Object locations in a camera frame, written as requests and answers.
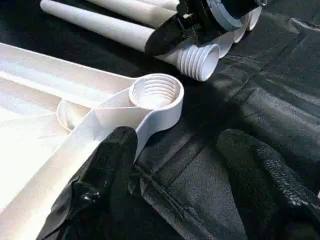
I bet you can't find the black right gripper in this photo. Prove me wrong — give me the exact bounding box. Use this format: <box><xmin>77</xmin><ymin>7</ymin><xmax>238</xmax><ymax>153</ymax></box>
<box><xmin>144</xmin><ymin>0</ymin><xmax>221</xmax><ymax>57</ymax></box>

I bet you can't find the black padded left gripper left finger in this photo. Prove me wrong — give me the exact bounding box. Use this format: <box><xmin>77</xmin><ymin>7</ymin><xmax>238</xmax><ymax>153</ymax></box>
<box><xmin>37</xmin><ymin>126</ymin><xmax>161</xmax><ymax>240</ymax></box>

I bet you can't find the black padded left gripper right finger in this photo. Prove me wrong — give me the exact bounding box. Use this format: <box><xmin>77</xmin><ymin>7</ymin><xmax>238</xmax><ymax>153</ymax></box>
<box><xmin>216</xmin><ymin>128</ymin><xmax>320</xmax><ymax>240</ymax></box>

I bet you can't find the white plastic table top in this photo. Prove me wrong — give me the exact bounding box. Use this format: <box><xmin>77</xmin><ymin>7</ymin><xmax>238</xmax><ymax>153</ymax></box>
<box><xmin>0</xmin><ymin>42</ymin><xmax>186</xmax><ymax>226</ymax></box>

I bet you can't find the black padded mat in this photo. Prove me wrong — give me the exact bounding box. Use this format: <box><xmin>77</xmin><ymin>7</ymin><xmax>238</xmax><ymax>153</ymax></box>
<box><xmin>0</xmin><ymin>0</ymin><xmax>320</xmax><ymax>240</ymax></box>

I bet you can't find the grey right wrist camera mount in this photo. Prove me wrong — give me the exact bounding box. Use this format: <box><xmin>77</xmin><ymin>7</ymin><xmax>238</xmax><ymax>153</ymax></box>
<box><xmin>206</xmin><ymin>0</ymin><xmax>268</xmax><ymax>33</ymax></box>

